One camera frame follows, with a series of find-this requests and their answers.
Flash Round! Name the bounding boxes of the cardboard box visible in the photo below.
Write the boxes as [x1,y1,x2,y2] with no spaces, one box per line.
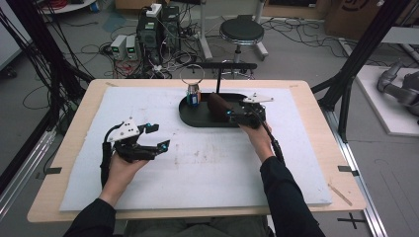
[323,0,400,41]

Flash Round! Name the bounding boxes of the brown zip pouch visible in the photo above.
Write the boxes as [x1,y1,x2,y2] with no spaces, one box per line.
[207,92,235,123]

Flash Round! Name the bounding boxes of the right hand-held gripper cable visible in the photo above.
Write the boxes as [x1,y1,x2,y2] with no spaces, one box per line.
[261,120,287,166]

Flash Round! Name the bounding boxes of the black oval tray with hanger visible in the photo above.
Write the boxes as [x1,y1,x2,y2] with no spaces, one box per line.
[178,61,269,129]

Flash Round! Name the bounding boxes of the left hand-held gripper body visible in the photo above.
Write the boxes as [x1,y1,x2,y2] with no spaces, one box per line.
[106,117,163,164]

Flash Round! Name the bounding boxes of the white round table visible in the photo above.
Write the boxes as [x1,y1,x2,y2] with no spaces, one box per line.
[39,0,99,15]

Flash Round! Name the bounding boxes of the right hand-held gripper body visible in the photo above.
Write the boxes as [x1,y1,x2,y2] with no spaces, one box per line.
[234,92,275,129]

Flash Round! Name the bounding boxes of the hand-held gripper cable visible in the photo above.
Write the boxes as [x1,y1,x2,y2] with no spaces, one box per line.
[261,120,287,166]
[100,123,124,190]

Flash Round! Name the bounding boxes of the key bunch with coloured tags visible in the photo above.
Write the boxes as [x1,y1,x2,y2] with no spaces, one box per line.
[179,63,206,109]

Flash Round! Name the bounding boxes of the black round stool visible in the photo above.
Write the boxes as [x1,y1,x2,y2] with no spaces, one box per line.
[218,14,266,80]

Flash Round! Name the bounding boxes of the person's right hand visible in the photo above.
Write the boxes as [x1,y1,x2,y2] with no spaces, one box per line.
[238,122,277,165]

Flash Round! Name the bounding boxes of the black tape piece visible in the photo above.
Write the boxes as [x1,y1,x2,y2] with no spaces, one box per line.
[43,166,63,176]
[337,165,361,178]

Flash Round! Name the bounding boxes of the thin wooden strip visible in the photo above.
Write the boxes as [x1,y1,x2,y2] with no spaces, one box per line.
[327,183,354,207]

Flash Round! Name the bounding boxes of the white platform board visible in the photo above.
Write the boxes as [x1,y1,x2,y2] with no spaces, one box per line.
[355,64,419,137]

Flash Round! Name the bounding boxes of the white foam mat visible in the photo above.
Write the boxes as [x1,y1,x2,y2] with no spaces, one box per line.
[58,86,333,212]

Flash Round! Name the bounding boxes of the black computer tower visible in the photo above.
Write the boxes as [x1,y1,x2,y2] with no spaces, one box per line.
[135,6,163,64]
[160,4,182,53]

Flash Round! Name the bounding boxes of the white desk leg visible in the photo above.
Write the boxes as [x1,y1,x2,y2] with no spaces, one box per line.
[197,0,214,61]
[252,0,270,61]

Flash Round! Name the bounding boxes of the person's legs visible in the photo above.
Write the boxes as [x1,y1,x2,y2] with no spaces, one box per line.
[124,215,275,237]

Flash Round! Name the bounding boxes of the white power adapter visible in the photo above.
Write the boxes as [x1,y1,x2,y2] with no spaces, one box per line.
[145,3,163,19]

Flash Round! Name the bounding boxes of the aluminium rail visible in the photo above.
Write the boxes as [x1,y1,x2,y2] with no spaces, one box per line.
[323,109,390,237]
[0,128,57,222]

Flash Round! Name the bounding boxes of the black metal frame stand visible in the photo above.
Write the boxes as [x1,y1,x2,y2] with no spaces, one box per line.
[310,0,419,143]
[0,0,96,136]

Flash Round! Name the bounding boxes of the white power supply unit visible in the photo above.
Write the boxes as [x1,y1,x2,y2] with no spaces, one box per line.
[126,35,139,61]
[110,34,128,61]

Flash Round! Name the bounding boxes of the person's left hand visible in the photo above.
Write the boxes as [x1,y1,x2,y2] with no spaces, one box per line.
[99,152,150,207]

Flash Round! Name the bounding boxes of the left hand-held gripper cable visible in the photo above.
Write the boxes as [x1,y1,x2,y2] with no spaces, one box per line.
[100,123,124,190]

